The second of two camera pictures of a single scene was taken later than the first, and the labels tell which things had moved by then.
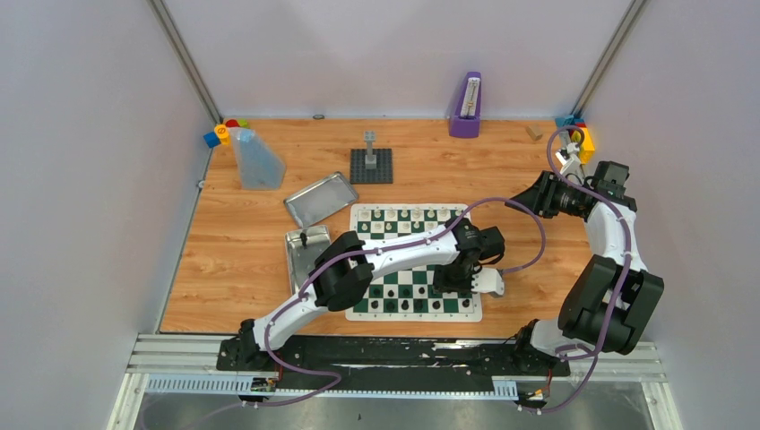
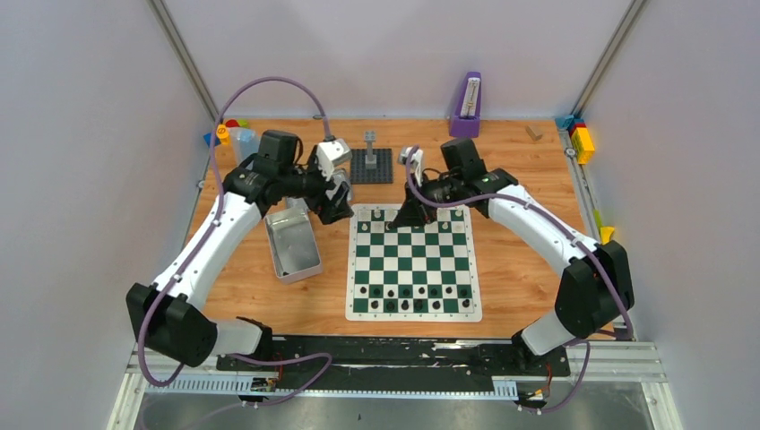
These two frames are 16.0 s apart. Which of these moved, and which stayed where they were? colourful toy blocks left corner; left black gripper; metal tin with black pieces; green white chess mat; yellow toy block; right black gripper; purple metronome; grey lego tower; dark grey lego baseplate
Moved: metal tin with black pieces; right black gripper; left black gripper
Stayed: colourful toy blocks left corner; grey lego tower; purple metronome; dark grey lego baseplate; yellow toy block; green white chess mat
